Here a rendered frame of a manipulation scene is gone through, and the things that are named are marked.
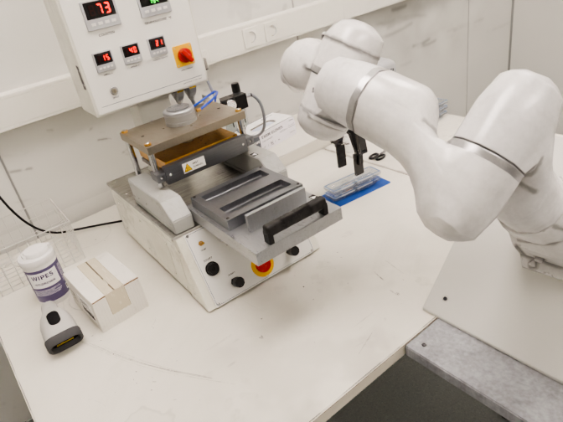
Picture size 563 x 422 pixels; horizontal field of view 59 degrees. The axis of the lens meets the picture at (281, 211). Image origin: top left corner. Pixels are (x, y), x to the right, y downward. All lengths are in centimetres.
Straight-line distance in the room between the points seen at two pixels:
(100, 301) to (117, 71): 57
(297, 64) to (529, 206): 48
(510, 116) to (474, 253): 43
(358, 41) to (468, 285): 52
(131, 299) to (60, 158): 68
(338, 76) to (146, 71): 70
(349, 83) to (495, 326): 54
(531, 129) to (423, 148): 14
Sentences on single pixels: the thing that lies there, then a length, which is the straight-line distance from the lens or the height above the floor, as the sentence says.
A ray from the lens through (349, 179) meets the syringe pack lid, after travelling 154.
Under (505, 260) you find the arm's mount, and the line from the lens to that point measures 106.
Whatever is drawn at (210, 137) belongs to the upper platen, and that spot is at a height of 106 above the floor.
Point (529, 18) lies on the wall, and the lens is 342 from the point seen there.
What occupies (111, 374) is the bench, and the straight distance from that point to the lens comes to 114.
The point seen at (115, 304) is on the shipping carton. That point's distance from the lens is 123.
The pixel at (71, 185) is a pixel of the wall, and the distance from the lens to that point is 180.
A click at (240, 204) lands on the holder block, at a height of 98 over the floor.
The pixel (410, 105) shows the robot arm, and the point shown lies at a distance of 74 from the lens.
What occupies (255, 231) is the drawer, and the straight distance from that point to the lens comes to 101.
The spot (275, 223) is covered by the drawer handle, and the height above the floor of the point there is 101.
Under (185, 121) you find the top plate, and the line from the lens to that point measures 126.
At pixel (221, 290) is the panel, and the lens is 119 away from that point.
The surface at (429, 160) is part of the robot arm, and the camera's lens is 71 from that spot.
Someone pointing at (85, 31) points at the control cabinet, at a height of 135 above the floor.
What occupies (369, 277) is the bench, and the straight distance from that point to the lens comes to 120.
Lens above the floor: 149
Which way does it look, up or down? 29 degrees down
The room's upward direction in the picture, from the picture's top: 11 degrees counter-clockwise
